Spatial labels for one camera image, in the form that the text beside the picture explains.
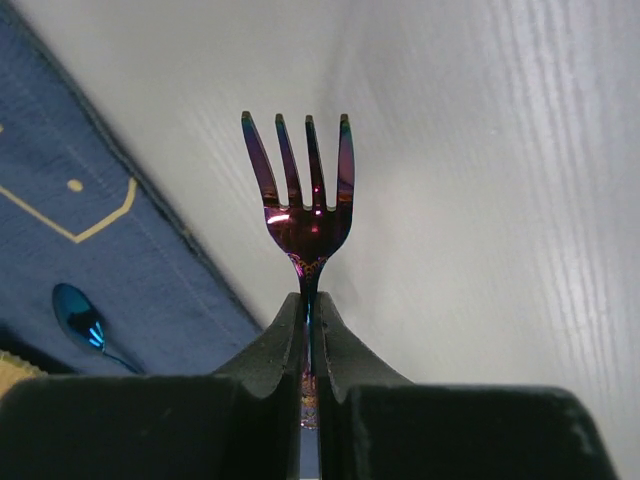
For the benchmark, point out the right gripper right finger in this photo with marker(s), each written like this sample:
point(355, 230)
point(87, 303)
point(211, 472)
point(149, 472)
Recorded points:
point(374, 423)

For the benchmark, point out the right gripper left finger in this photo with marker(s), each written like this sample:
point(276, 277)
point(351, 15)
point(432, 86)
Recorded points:
point(238, 422)

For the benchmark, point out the blue handled cutlery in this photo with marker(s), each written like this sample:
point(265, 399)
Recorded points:
point(83, 323)

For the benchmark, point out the iridescent purple fork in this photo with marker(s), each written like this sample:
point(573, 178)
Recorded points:
point(308, 234)

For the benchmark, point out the yellow woven round coaster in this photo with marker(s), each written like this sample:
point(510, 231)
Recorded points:
point(14, 369)

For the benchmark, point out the blue placemat cloth gold pattern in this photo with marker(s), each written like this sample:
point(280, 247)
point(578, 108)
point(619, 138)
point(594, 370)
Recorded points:
point(75, 209)

